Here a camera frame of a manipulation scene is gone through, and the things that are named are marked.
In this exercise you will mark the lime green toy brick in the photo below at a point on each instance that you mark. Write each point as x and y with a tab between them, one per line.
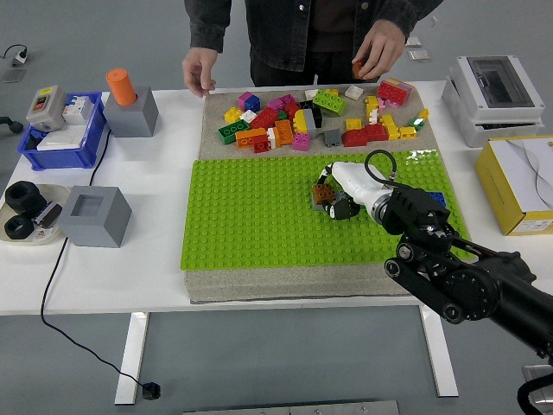
329	102

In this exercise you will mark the yellow white carton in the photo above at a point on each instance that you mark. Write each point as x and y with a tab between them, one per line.
505	186

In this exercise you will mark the white electrical enclosure box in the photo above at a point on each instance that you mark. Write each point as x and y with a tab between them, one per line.
492	116

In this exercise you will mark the small pink toy brick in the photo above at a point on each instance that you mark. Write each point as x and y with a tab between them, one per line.
382	104

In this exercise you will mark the orange cylinder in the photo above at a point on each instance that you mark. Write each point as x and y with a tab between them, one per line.
121	88

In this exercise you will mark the yellow rounded toy brick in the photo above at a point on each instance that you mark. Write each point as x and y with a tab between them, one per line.
299	122

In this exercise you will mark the long red toy brick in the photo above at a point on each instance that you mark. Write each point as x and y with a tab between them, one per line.
262	118

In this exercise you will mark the person's left hand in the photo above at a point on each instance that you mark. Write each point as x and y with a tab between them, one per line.
382	45

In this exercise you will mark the black toy brick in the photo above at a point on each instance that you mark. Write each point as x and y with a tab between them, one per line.
318	114

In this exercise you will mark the person's left forearm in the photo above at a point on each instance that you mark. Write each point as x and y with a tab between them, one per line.
410	13

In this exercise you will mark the large red toy brick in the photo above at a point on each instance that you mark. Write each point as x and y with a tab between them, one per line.
391	92

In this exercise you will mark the silver floor plate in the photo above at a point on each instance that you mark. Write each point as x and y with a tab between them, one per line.
419	55
414	42

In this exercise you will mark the green white toy brick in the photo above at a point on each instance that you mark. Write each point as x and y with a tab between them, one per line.
417	122

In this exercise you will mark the grey block with square hole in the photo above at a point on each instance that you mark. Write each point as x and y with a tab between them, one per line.
95	225

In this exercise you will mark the white switch plate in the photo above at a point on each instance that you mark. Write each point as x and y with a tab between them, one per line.
60	139

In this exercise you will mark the large black hex nut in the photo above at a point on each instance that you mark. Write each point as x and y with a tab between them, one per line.
23	199

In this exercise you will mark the white circuit breaker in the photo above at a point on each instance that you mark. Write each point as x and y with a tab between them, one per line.
78	110

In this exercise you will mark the black chair base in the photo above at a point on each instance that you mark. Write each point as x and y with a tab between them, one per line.
10	124

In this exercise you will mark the blue toy brick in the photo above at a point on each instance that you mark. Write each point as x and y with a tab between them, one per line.
437	196
255	105

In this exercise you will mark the small yellow toy brick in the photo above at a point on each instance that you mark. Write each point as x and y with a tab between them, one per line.
424	113

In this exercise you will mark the white flat toy brick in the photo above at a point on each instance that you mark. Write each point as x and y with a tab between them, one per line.
354	92

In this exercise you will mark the small black hex nut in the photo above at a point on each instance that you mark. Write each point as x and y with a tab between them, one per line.
19	228

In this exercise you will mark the small black brown component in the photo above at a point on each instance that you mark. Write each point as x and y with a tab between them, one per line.
48	215

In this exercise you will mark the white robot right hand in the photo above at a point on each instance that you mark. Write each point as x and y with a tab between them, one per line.
356	183

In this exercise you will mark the grey-brown mat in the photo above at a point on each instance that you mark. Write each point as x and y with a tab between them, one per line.
302	283

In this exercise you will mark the small green toy brick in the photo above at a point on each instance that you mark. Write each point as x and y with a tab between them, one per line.
282	116

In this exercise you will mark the person's right forearm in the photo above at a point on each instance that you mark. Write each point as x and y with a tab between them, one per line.
209	23

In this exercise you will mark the metal floor hatch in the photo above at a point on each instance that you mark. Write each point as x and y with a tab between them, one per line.
533	371

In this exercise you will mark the dark green toy brick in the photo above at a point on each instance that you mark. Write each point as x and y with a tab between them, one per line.
233	132

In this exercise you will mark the red rounded toy brick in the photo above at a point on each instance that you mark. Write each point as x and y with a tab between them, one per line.
355	138

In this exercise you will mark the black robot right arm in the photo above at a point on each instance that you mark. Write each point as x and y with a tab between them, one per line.
466	281

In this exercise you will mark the person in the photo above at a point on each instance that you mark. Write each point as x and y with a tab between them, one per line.
311	34

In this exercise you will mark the green studded baseplate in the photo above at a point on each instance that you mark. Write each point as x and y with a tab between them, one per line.
259	216

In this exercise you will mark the grey switch box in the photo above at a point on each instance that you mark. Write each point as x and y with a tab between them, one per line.
45	108

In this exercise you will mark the blue plastic bin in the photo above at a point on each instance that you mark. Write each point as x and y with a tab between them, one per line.
60	157

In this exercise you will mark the white table leg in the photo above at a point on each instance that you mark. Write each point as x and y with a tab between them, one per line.
131	359
440	359

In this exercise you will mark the long metal plate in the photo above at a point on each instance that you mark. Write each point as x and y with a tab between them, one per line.
291	408

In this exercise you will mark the magenta toy brick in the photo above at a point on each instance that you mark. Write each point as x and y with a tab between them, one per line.
245	99
288	99

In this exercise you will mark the person's right hand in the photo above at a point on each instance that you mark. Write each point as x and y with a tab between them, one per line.
198	71

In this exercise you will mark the white tray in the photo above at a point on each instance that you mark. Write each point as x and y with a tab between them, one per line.
58	194

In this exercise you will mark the long orange toy brick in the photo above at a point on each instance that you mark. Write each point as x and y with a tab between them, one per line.
250	138

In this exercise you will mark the grey floor plate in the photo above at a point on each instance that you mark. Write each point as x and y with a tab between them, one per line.
13	75

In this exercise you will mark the grey block with round hole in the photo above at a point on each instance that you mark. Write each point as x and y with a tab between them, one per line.
131	116

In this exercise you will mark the brown toy brick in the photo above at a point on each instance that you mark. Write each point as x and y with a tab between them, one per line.
324	193
358	70

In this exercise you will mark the dark grey toy brick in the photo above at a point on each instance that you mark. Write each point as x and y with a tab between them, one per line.
331	138

